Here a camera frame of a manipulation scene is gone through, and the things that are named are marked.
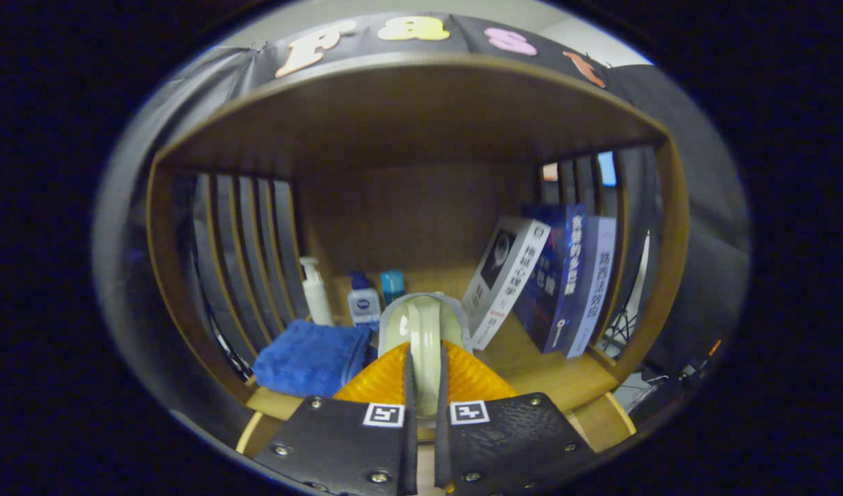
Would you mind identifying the wooden countertop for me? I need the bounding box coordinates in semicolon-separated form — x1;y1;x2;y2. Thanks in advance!
246;269;621;442

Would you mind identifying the clear blue bottle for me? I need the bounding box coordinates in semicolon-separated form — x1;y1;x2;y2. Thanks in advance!
380;269;406;307

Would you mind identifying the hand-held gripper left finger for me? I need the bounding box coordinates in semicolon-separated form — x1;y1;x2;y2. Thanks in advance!
253;341;419;496

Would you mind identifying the blue rolled towel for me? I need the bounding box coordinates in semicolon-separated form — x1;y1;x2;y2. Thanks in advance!
253;319;375;399

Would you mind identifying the white book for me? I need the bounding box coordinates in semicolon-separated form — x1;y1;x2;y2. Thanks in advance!
461;216;552;351

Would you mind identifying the pale blue book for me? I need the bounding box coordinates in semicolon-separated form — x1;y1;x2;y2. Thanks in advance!
566;216;618;359

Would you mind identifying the dark blue book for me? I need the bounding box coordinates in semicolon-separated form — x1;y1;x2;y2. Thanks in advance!
514;203;587;354

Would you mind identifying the wooden cabinet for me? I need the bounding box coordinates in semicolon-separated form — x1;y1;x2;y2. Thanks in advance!
145;52;691;459

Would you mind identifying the black tripod stand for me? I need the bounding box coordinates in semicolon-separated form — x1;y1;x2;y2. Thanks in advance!
601;303;643;352

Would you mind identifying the white pump bottle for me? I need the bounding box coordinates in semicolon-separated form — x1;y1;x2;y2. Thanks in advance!
299;257;334;327

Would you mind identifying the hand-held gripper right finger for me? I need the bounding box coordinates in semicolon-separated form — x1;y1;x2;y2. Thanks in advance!
433;339;598;493

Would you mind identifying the white bottle with blue cap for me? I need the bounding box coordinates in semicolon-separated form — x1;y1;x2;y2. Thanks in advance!
347;271;382;330

